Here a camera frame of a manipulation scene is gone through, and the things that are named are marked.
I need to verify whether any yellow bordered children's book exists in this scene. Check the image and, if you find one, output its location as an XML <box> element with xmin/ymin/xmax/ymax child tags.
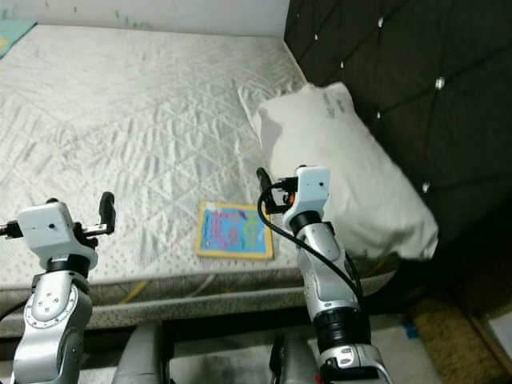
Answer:
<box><xmin>196</xmin><ymin>200</ymin><xmax>275</xmax><ymax>262</ymax></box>

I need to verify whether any cream pillow with tree print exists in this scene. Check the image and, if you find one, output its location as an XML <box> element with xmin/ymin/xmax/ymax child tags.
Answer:
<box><xmin>250</xmin><ymin>82</ymin><xmax>442</xmax><ymax>264</ymax></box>

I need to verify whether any grey quilted mattress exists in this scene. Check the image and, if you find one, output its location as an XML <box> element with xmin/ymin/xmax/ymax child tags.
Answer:
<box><xmin>0</xmin><ymin>22</ymin><xmax>442</xmax><ymax>338</ymax></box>

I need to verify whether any grey left robot leg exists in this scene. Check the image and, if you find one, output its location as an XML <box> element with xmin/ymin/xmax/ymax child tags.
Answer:
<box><xmin>112</xmin><ymin>322</ymin><xmax>174</xmax><ymax>384</ymax></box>

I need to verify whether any grey robot leg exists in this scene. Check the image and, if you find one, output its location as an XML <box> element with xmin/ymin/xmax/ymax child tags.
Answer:
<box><xmin>112</xmin><ymin>322</ymin><xmax>174</xmax><ymax>384</ymax></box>
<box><xmin>268</xmin><ymin>334</ymin><xmax>326</xmax><ymax>384</ymax></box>

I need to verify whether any grey right robot leg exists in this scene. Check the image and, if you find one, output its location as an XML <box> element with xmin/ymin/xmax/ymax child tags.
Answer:
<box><xmin>268</xmin><ymin>334</ymin><xmax>326</xmax><ymax>384</ymax></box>

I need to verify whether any teal blanket with coloured shapes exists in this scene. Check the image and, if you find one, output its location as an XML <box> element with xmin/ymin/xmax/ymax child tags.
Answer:
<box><xmin>0</xmin><ymin>20</ymin><xmax>38</xmax><ymax>58</ymax></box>

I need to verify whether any black tufted headboard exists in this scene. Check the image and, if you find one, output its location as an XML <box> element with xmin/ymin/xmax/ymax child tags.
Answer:
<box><xmin>284</xmin><ymin>0</ymin><xmax>512</xmax><ymax>298</ymax></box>

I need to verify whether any brown floor mat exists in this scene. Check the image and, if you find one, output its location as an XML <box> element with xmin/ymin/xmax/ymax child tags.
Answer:
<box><xmin>408</xmin><ymin>296</ymin><xmax>512</xmax><ymax>384</ymax></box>

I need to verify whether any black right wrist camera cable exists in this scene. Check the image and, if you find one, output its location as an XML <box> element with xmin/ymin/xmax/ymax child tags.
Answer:
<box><xmin>257</xmin><ymin>192</ymin><xmax>366</xmax><ymax>302</ymax></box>

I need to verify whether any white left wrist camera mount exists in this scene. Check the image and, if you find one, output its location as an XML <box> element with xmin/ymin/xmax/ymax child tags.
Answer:
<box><xmin>18</xmin><ymin>200</ymin><xmax>83</xmax><ymax>258</ymax></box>

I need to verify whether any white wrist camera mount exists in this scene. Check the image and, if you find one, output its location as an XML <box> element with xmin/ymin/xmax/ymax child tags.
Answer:
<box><xmin>292</xmin><ymin>166</ymin><xmax>332</xmax><ymax>218</ymax></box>
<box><xmin>18</xmin><ymin>200</ymin><xmax>83</xmax><ymax>258</ymax></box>

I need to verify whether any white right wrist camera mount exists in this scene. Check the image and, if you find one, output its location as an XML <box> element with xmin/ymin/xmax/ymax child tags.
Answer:
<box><xmin>292</xmin><ymin>166</ymin><xmax>332</xmax><ymax>218</ymax></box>

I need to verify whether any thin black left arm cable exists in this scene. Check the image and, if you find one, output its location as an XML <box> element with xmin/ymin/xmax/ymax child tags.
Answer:
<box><xmin>0</xmin><ymin>298</ymin><xmax>34</xmax><ymax>322</ymax></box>

